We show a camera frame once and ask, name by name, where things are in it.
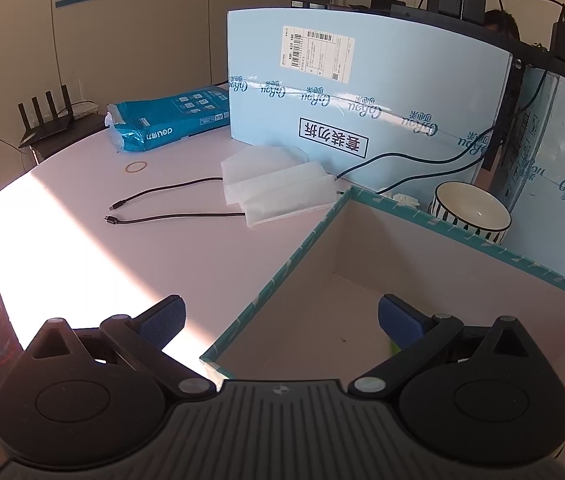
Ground green cosmetic tube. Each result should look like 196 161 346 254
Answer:
389 340 401 356

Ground open teal box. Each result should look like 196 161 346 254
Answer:
202 190 565 463

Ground striped white ceramic bowl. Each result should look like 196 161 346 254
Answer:
429 181 512 244

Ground crumpled white tissue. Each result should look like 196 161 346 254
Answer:
392 193 420 208

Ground rubber band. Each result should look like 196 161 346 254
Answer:
125 160 148 174

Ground large light blue carton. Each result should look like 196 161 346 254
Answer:
489 67 565 276

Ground black wifi router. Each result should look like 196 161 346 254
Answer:
16 84 109 150

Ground blue paper ream package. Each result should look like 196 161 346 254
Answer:
104 86 230 153

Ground white foam sheets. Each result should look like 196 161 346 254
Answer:
220 145 337 228

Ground black cable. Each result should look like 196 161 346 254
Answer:
333 64 548 196
103 175 249 226

